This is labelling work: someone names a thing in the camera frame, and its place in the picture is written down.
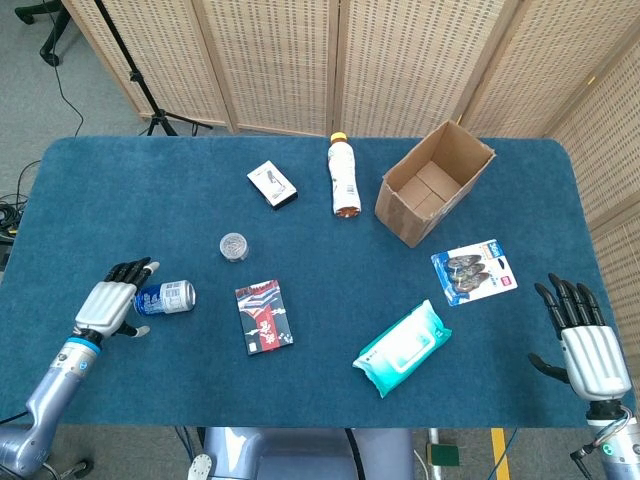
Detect teal wet wipes pack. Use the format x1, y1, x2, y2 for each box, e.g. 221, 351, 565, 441
352, 298, 453, 399

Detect black tripod stand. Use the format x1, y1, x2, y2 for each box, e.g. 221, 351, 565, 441
92, 0, 214, 137

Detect black floor cable bundle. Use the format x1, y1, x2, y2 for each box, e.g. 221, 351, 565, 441
0, 159, 41, 251

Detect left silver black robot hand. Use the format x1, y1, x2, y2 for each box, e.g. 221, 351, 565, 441
73, 256, 161, 347

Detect small white black box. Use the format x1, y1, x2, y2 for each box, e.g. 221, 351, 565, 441
246, 159, 299, 211

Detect red black card pack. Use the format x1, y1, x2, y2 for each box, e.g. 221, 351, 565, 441
234, 278, 295, 356

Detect open brown cardboard box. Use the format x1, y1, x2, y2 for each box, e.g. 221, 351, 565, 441
374, 119, 497, 249

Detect green block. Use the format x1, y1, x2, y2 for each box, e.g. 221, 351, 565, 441
430, 443, 460, 464

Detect grey-blue robot torso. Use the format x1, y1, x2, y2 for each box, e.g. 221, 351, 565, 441
187, 426, 416, 480

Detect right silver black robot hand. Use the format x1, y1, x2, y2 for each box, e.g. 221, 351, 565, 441
527, 272, 633, 401

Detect wicker folding screen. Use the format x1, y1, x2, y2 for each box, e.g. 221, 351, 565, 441
62, 0, 640, 361

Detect white bottle with yellow cap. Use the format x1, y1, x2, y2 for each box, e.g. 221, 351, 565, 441
326, 131, 362, 220

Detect black caster wheels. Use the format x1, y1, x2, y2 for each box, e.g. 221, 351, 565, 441
42, 458, 95, 480

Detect blue soda can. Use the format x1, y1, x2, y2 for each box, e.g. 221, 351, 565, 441
133, 279, 197, 317

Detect black office chair base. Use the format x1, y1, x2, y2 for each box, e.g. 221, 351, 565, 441
14, 0, 71, 67

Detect blue blister pack card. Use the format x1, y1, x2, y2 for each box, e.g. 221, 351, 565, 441
430, 238, 519, 308

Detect blue carpet table mat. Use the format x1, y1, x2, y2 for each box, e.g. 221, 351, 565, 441
0, 135, 637, 430

